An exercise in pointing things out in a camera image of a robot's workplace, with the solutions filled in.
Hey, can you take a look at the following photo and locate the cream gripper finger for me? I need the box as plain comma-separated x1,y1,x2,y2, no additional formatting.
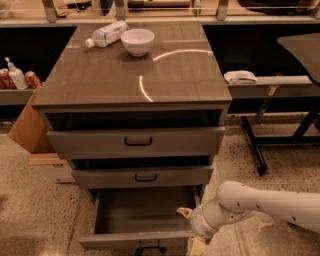
177,207,193,220
188,237,206,256

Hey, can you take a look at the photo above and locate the grey bottom drawer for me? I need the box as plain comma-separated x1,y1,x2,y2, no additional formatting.
79,185,202,256

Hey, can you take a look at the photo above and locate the grey drawer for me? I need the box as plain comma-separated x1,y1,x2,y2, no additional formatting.
71,166,213,189
79,185,202,256
47,127,225,160

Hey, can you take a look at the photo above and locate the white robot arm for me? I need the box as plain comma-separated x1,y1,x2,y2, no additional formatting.
177,181,320,256

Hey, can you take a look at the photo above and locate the grey top drawer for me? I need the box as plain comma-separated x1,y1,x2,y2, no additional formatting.
47,127,225,160

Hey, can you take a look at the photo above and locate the grey middle drawer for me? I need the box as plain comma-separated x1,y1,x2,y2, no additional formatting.
71,166,213,189

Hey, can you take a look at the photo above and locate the grey drawer cabinet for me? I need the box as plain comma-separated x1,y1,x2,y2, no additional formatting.
32,21,233,201

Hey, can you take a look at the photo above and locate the white flat cardboard box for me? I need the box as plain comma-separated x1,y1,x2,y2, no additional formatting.
29,153,74,184

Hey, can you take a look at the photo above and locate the folded white cloth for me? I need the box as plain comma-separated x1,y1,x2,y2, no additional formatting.
224,70,257,84

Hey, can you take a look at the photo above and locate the brown cardboard box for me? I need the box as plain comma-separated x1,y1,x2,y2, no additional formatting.
8,87,55,154

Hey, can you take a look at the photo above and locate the white ceramic bowl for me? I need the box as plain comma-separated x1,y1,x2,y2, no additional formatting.
121,29,155,57

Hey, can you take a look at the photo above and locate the clear plastic water bottle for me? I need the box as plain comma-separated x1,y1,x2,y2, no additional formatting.
85,21,128,48

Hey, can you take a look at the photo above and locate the dark round side table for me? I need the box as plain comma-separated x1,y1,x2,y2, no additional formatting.
277,33,320,85

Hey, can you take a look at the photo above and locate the red soda can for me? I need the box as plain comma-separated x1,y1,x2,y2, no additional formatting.
25,71,42,88

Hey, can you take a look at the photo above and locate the white pump dispenser bottle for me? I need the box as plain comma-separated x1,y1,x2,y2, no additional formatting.
5,57,29,90

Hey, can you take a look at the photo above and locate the red can at edge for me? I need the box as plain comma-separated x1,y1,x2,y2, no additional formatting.
0,68,16,89

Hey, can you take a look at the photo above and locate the black metal table frame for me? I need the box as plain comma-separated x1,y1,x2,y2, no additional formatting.
241,96,320,176

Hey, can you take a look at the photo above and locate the grey shelf rail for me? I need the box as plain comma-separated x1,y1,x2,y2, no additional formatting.
228,76,320,99

